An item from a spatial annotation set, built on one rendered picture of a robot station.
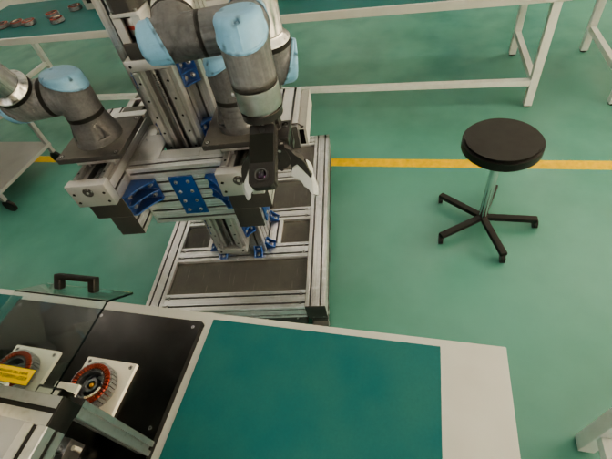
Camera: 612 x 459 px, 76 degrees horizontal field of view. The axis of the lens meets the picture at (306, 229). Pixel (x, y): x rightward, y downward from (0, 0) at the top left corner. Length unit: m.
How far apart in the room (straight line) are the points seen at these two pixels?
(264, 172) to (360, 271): 1.48
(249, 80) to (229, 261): 1.45
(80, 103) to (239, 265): 1.00
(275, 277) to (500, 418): 1.17
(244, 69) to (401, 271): 1.61
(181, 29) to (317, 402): 0.81
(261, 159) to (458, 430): 0.70
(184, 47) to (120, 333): 0.81
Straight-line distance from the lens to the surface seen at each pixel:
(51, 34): 3.97
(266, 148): 0.67
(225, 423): 1.04
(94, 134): 1.44
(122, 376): 1.16
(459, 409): 1.01
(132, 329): 1.24
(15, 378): 0.93
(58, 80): 1.39
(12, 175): 3.57
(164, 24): 0.75
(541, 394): 1.90
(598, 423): 1.68
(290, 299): 1.76
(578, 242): 2.40
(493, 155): 1.87
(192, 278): 2.01
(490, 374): 1.05
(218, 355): 1.11
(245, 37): 0.61
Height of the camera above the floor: 1.69
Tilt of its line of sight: 47 degrees down
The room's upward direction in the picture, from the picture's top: 13 degrees counter-clockwise
